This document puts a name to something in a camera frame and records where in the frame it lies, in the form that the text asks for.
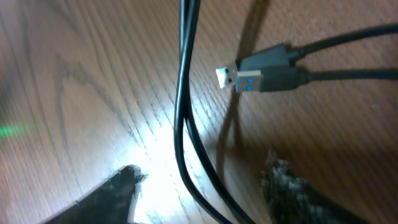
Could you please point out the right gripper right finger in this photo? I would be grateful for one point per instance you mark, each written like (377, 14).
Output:
(291, 199)

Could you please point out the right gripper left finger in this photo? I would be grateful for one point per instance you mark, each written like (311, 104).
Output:
(111, 202)

